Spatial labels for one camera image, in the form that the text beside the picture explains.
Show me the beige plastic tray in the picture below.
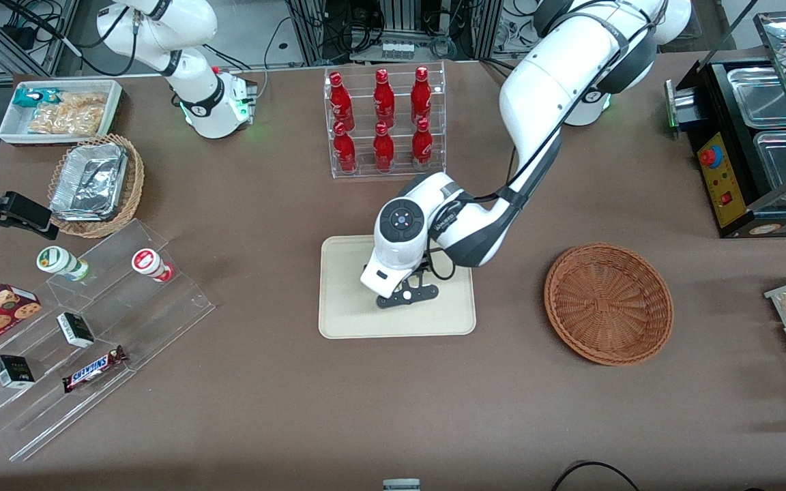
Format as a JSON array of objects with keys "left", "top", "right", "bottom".
[{"left": 318, "top": 234, "right": 478, "bottom": 340}]

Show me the aluminium foil tray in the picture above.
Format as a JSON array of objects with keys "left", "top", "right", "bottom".
[{"left": 49, "top": 143, "right": 129, "bottom": 222}]

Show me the light wicker basket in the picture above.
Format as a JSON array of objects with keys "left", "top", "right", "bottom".
[{"left": 46, "top": 134, "right": 145, "bottom": 239}]

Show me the brown wicker basket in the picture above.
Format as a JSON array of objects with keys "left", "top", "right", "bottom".
[{"left": 544, "top": 243, "right": 674, "bottom": 367}]

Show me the green lid yogurt cup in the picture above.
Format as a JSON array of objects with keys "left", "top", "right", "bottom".
[{"left": 35, "top": 245, "right": 91, "bottom": 282}]

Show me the white rectangular bin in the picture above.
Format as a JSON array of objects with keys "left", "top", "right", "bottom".
[{"left": 0, "top": 79, "right": 123, "bottom": 147}]

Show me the small black white box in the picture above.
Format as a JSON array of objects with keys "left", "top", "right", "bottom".
[
  {"left": 0, "top": 354, "right": 36, "bottom": 390},
  {"left": 56, "top": 312, "right": 96, "bottom": 349}
]

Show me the clear bag of crackers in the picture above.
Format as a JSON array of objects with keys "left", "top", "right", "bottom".
[{"left": 27, "top": 92, "right": 108, "bottom": 136}]

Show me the red lid yogurt cup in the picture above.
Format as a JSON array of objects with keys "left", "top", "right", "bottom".
[{"left": 131, "top": 248, "right": 175, "bottom": 283}]

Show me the clear acrylic bottle rack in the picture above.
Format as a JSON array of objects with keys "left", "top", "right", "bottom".
[{"left": 323, "top": 61, "right": 448, "bottom": 180}]

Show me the teal snack packet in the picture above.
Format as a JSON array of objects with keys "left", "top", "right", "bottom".
[{"left": 12, "top": 88, "right": 61, "bottom": 109}]

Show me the red drink bottle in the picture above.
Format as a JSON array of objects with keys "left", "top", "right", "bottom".
[
  {"left": 373, "top": 68, "right": 396, "bottom": 129},
  {"left": 411, "top": 117, "right": 435, "bottom": 170},
  {"left": 410, "top": 66, "right": 433, "bottom": 128},
  {"left": 332, "top": 121, "right": 358, "bottom": 174},
  {"left": 328, "top": 72, "right": 355, "bottom": 132},
  {"left": 372, "top": 121, "right": 396, "bottom": 173}
]

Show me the clear acrylic stepped stand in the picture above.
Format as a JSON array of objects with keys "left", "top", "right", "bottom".
[{"left": 0, "top": 218, "right": 217, "bottom": 462}]

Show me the Snickers chocolate bar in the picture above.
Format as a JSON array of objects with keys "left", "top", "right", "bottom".
[{"left": 61, "top": 345, "right": 129, "bottom": 393}]

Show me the white power strip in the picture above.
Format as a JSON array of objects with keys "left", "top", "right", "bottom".
[{"left": 379, "top": 40, "right": 416, "bottom": 61}]

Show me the black food warmer cabinet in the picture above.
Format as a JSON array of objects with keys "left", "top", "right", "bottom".
[{"left": 665, "top": 10, "right": 786, "bottom": 239}]

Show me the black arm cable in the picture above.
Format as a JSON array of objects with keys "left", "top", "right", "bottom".
[{"left": 424, "top": 14, "right": 639, "bottom": 282}]

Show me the black table cable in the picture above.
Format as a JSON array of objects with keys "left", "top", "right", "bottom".
[{"left": 550, "top": 461, "right": 641, "bottom": 491}]

